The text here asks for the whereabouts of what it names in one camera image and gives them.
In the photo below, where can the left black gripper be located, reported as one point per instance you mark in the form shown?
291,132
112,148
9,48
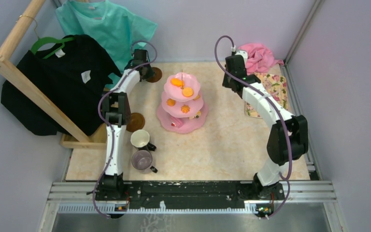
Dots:
150,74

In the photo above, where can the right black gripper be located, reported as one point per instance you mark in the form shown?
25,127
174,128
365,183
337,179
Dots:
224,82

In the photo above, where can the brown round coaster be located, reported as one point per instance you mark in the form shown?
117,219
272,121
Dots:
137,122
157,75

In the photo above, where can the pink cloth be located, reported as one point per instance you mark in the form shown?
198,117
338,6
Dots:
260,58

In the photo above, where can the orange round cookie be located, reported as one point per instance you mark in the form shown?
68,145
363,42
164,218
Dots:
170,102
187,92

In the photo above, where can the floral serving tray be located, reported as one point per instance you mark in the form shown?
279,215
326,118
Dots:
276,86

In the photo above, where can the pink three-tier cake stand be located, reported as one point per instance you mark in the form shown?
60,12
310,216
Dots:
164,112

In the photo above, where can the pink macaron roll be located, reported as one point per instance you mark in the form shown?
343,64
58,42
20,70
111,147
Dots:
176,122

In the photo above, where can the yellow cake piece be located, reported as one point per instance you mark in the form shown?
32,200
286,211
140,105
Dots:
197,115

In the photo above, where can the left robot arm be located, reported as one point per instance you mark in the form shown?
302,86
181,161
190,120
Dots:
115,111

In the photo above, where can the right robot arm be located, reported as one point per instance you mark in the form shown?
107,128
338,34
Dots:
288,138

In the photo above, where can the teal t-shirt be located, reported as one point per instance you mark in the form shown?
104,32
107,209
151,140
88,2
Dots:
113,26

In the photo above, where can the white mug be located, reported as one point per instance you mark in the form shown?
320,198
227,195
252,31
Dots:
140,139

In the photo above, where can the black t-shirt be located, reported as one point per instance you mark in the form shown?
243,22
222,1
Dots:
73,78

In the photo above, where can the purple mug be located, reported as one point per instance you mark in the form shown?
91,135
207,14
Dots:
143,162

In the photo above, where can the wooden clothes rack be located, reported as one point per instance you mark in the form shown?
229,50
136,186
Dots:
76,139

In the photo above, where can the green clothes hanger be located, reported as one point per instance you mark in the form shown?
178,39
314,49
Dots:
46,40

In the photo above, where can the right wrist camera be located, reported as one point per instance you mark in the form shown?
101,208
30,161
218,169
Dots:
242,53

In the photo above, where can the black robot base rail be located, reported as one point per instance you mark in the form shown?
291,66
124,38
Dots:
185,195

